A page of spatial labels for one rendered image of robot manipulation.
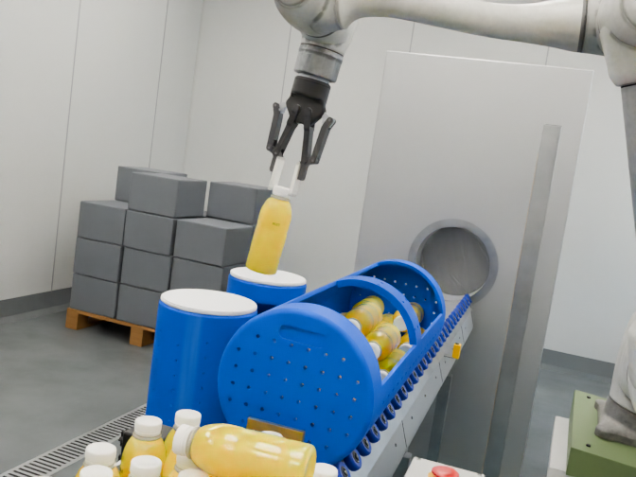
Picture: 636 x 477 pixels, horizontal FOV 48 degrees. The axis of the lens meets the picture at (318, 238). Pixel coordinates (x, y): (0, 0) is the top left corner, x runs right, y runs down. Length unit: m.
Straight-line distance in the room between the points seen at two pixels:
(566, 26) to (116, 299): 4.32
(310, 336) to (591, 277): 5.19
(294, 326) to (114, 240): 4.07
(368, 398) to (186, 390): 0.91
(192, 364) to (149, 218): 3.11
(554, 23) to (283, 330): 0.72
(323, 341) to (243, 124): 5.86
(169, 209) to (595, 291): 3.48
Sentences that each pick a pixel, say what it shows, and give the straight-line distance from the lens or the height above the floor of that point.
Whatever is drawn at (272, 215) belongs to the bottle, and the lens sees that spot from 1.44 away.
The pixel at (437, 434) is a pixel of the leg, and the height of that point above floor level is 0.36.
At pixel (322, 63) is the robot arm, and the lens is 1.43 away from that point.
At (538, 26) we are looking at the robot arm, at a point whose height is 1.77.
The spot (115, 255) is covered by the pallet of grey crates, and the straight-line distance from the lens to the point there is 5.23.
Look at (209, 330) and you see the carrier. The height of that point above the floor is 0.98.
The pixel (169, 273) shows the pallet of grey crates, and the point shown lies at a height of 0.55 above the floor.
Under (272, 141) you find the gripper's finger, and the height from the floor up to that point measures 1.51.
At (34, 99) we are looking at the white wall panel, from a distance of 5.57.
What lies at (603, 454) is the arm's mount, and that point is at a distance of 1.41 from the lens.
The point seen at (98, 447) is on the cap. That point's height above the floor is 1.08.
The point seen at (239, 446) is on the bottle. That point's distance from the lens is 0.93.
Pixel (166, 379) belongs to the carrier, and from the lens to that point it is 2.07.
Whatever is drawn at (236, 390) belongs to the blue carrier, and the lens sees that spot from 1.30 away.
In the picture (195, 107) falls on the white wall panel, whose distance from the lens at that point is 7.27.
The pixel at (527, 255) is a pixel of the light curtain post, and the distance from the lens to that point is 2.56.
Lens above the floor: 1.50
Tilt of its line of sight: 7 degrees down
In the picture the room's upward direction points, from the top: 8 degrees clockwise
